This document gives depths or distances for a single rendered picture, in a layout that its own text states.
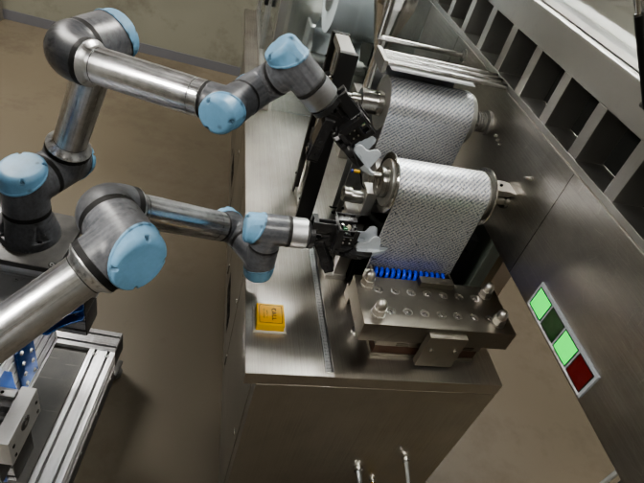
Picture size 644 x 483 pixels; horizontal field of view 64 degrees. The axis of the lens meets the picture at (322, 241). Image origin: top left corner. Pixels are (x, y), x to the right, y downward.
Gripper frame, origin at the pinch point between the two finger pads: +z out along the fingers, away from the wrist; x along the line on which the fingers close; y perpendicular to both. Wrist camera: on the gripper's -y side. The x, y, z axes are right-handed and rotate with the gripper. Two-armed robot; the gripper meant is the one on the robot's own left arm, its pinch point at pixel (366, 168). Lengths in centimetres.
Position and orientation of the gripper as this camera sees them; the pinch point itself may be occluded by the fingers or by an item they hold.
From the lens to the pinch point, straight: 123.5
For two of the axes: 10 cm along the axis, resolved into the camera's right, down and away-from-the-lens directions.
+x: -1.1, -6.6, 7.4
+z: 5.8, 5.6, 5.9
